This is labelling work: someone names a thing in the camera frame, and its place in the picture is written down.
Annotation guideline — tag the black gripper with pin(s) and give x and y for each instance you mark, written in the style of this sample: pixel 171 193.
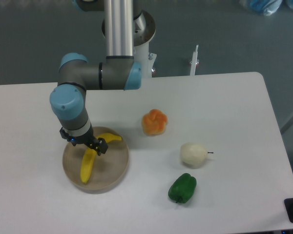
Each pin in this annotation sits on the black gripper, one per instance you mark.
pixel 99 145

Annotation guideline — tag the yellow banana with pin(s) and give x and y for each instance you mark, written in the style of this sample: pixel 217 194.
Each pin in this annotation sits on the yellow banana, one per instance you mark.
pixel 90 155

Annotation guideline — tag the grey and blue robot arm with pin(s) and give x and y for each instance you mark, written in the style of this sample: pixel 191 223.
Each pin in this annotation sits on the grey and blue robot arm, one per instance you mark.
pixel 76 75

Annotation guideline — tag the beige round plate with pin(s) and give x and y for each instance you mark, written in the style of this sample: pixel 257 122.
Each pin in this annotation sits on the beige round plate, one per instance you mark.
pixel 107 171

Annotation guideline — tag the orange bread roll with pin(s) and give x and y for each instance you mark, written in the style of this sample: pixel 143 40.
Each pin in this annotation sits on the orange bread roll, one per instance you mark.
pixel 154 122

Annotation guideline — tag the white pear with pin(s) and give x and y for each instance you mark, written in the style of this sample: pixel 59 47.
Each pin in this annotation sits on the white pear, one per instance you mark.
pixel 193 154

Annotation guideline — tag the green bell pepper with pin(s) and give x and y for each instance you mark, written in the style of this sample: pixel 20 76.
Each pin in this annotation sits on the green bell pepper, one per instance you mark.
pixel 182 190

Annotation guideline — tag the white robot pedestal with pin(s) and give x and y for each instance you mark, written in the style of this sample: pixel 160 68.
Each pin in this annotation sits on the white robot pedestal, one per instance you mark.
pixel 143 33

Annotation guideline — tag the white bracket with red knob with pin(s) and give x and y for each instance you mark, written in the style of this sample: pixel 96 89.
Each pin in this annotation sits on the white bracket with red knob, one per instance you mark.
pixel 194 61

